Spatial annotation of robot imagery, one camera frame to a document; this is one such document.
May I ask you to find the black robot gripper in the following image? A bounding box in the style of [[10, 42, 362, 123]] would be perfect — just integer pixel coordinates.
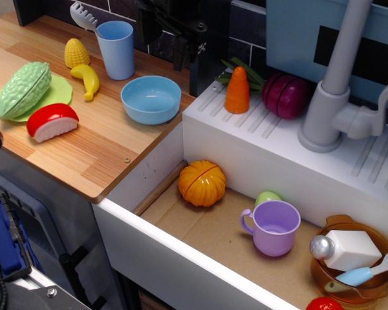
[[135, 1, 208, 72]]

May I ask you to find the light blue plastic bowl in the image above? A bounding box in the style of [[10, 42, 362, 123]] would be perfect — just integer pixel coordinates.
[[120, 76, 182, 125]]

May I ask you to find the orange toy carrot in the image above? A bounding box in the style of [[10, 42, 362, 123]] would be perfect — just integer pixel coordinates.
[[215, 57, 266, 114]]

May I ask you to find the light blue plastic cup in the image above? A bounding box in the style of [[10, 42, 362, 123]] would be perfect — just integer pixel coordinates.
[[97, 21, 135, 81]]

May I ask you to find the yellow toy banana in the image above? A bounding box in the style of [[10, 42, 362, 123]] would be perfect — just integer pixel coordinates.
[[70, 64, 100, 101]]

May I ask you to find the white plastic pasta server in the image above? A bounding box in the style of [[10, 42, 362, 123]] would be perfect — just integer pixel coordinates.
[[70, 1, 103, 38]]

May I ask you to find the yellow toy corn cob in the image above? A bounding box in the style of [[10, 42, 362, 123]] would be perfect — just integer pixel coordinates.
[[64, 38, 91, 68]]

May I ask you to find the purple toy onion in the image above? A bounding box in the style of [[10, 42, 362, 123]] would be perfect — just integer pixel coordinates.
[[262, 72, 311, 120]]

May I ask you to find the light green plastic plate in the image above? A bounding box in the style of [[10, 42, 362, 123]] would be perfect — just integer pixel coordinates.
[[10, 75, 72, 121]]

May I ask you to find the orange toy pumpkin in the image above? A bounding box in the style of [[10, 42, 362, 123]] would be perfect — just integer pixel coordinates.
[[178, 160, 226, 207]]

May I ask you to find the red and white toy sushi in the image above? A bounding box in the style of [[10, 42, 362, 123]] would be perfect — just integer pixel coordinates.
[[27, 103, 79, 143]]

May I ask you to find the grey toy faucet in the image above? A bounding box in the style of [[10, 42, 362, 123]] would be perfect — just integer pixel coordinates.
[[298, 1, 388, 152]]

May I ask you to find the green toy bitter gourd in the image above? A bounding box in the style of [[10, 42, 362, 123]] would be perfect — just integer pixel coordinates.
[[0, 62, 52, 119]]

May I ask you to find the light green toy fruit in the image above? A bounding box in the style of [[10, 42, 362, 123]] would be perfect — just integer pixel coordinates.
[[255, 191, 282, 206]]

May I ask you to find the white toy sink unit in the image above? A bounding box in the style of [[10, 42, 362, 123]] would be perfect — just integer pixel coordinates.
[[94, 84, 388, 309]]

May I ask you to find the purple plastic mug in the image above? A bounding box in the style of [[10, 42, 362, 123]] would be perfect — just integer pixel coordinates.
[[240, 200, 301, 257]]

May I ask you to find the white toy salt shaker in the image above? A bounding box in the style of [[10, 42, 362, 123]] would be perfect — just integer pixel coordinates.
[[310, 230, 382, 272]]

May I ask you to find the blue clamp device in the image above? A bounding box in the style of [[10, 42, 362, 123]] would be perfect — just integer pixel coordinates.
[[0, 198, 32, 282]]

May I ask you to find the amber transparent toy pot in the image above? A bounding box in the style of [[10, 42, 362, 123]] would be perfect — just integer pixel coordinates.
[[310, 214, 388, 306]]

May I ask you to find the red toy tomato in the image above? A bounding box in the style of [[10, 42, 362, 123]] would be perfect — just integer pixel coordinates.
[[306, 297, 344, 310]]

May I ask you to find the blue handled white spatula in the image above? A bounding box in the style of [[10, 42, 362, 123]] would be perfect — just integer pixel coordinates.
[[336, 253, 388, 287]]

